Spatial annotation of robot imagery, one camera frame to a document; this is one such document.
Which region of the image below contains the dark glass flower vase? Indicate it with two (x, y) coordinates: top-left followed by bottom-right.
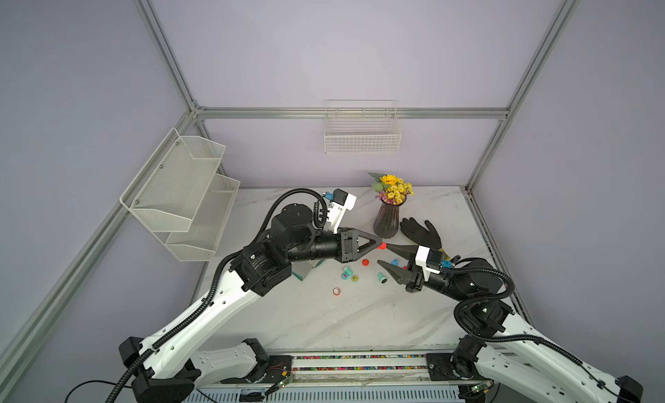
(373, 202), (401, 239)

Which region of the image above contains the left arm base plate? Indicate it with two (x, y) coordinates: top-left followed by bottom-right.
(220, 356), (294, 385)

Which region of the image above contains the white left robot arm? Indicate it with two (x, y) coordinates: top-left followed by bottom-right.
(107, 188), (383, 402)

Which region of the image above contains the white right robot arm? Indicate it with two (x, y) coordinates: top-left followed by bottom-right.
(379, 244), (644, 402)

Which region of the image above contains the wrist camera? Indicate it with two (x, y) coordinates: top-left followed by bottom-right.
(415, 245), (453, 282)
(323, 188), (357, 233)

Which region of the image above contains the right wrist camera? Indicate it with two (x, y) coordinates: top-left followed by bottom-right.
(415, 245), (453, 282)

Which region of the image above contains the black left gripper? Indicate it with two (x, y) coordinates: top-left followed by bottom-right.
(288, 228), (379, 266)

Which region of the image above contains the green grey work glove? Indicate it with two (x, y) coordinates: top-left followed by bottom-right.
(292, 259), (326, 281)

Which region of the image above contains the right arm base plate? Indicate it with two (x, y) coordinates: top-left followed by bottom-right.
(425, 352), (489, 382)

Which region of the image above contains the white two-tier mesh shelf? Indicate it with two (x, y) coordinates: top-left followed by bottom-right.
(119, 129), (240, 262)

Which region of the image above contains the black yellow work glove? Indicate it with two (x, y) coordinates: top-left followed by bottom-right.
(400, 217), (451, 260)

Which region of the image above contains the aluminium front rail frame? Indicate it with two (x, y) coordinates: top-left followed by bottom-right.
(136, 347), (585, 403)

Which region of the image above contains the white wire wall basket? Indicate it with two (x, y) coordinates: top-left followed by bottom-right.
(324, 99), (402, 155)

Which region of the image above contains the yellow artificial flower bouquet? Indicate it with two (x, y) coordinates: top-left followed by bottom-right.
(369, 173), (414, 206)

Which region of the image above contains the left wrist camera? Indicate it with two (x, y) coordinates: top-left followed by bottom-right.
(323, 188), (357, 233)

